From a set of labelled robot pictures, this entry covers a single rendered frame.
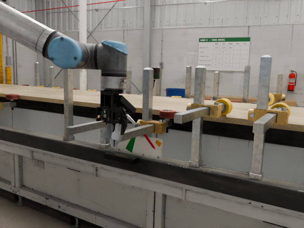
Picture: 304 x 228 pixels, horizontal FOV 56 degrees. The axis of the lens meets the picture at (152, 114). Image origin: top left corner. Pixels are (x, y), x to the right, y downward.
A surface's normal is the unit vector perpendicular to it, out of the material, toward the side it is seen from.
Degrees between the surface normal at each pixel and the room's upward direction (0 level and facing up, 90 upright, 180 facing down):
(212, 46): 90
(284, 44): 90
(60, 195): 90
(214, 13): 90
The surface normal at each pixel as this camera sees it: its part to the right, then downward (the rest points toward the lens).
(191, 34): -0.40, 0.12
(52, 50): 0.05, 0.18
